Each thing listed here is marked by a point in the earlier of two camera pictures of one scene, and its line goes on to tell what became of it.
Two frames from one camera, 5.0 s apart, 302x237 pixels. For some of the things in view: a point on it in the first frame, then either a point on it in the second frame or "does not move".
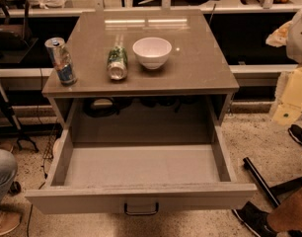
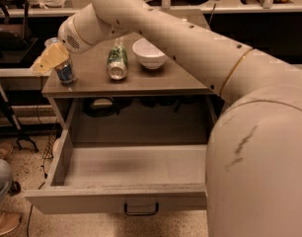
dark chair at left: x=9 y=37 does not move
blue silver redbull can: x=61 y=59 does not move
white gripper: x=299 y=39 → x=68 y=37
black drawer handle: x=143 y=213 does not move
